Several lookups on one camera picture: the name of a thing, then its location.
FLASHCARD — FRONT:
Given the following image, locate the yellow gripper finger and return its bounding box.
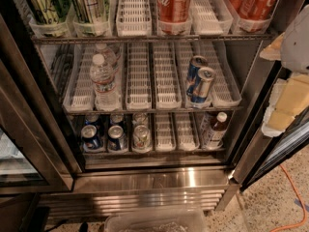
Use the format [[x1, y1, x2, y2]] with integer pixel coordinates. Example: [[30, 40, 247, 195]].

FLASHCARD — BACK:
[[262, 73, 309, 137], [260, 33, 284, 61]]

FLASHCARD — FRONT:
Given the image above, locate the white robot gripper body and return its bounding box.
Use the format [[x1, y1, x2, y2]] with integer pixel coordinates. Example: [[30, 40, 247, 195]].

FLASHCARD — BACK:
[[280, 5, 309, 73]]

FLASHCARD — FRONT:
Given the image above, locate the front red bull can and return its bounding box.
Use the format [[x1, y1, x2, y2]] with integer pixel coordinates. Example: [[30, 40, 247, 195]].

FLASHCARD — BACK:
[[190, 67, 215, 104]]

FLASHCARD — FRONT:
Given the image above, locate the red bull can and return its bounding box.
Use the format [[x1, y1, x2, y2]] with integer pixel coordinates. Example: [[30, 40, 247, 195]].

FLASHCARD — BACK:
[[190, 67, 215, 104], [186, 55, 208, 97]]

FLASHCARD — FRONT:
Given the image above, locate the rear red bull can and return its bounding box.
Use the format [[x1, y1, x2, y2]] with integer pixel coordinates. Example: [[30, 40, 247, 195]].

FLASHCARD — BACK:
[[186, 55, 208, 97]]

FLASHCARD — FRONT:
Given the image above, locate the white shelf tray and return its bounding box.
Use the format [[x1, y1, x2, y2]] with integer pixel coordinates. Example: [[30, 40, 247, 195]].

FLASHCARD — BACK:
[[116, 0, 152, 37], [126, 43, 152, 110]]

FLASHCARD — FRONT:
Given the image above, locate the white shelf tray top middle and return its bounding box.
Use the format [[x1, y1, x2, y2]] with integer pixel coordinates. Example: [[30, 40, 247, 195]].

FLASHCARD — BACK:
[[116, 0, 152, 37]]

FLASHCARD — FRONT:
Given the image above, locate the rear silver soda can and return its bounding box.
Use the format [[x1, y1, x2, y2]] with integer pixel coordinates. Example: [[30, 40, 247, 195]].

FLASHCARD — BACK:
[[132, 112, 149, 127]]

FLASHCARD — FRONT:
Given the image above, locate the silver soda can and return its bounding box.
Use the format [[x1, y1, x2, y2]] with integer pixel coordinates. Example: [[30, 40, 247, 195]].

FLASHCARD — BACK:
[[133, 125, 152, 152], [132, 112, 149, 127]]

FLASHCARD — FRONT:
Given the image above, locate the silver soda can front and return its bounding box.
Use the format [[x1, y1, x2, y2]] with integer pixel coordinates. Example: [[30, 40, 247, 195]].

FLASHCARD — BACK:
[[133, 125, 152, 152]]

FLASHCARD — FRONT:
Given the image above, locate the stainless steel fridge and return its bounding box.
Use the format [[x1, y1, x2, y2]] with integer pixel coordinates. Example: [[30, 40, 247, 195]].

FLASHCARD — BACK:
[[0, 0, 307, 222]]

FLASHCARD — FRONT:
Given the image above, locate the rear middle pepsi can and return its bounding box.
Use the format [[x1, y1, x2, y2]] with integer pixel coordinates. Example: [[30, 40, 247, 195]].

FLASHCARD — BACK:
[[109, 114, 126, 131]]

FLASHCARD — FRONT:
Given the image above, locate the pepsi can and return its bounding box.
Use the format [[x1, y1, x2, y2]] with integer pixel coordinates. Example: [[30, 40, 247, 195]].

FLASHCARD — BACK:
[[109, 114, 126, 131], [85, 114, 103, 135], [81, 125, 103, 152], [107, 126, 127, 152]]

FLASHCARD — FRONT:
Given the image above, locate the front middle pepsi can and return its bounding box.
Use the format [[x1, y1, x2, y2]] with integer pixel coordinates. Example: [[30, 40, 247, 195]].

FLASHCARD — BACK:
[[107, 126, 127, 152]]

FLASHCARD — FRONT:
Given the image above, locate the rear left pepsi can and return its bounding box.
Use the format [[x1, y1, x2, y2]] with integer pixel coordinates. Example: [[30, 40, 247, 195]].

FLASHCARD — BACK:
[[85, 114, 103, 135]]

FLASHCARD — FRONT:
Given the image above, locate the front left pepsi can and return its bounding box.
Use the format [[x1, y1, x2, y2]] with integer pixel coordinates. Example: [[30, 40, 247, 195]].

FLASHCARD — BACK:
[[81, 125, 103, 152]]

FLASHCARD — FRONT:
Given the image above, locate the green can far left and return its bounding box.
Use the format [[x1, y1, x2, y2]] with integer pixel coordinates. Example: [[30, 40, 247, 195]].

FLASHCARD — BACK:
[[26, 0, 70, 38]]

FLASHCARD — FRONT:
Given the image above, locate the brown drink bottle white cap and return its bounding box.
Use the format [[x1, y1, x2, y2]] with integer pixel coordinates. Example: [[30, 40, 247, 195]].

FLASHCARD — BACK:
[[204, 112, 228, 149]]

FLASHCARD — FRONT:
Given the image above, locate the rear water bottle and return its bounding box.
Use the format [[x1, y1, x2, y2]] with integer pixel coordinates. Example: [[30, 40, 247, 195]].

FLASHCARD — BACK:
[[95, 43, 118, 71]]

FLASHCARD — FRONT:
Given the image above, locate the water bottle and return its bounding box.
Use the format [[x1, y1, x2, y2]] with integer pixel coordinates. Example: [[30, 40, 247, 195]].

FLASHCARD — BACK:
[[90, 54, 119, 111], [95, 43, 118, 71]]

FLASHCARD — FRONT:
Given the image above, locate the clear plastic bin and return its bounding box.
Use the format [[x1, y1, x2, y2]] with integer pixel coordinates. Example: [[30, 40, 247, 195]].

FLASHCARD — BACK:
[[104, 207, 208, 232]]

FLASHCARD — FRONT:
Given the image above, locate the front water bottle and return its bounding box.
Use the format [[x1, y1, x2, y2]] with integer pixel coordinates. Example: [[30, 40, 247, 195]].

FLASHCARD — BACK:
[[90, 54, 119, 111]]

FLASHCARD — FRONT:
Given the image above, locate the orange cable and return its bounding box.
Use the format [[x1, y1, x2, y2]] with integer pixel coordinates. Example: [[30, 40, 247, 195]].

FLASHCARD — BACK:
[[269, 163, 309, 232]]

